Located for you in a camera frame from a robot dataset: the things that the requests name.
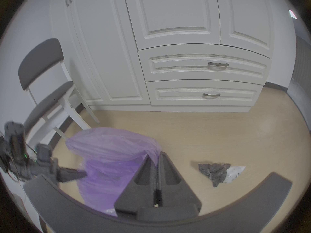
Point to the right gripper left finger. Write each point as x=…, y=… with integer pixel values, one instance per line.
x=143, y=193

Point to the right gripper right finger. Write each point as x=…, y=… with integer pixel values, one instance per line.
x=175, y=193

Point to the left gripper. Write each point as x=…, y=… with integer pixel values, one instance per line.
x=47, y=170

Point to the purple plastic bag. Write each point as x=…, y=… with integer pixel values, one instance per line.
x=107, y=149

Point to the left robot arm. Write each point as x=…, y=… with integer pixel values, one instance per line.
x=17, y=154

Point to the crumpled black plastic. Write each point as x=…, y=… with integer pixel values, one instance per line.
x=213, y=172

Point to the clear printed wrapper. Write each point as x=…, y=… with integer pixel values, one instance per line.
x=234, y=172

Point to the white chair with grey seat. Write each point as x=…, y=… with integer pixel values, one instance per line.
x=38, y=64

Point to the white wardrobe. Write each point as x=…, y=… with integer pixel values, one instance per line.
x=170, y=45

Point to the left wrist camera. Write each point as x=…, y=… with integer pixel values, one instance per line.
x=43, y=153

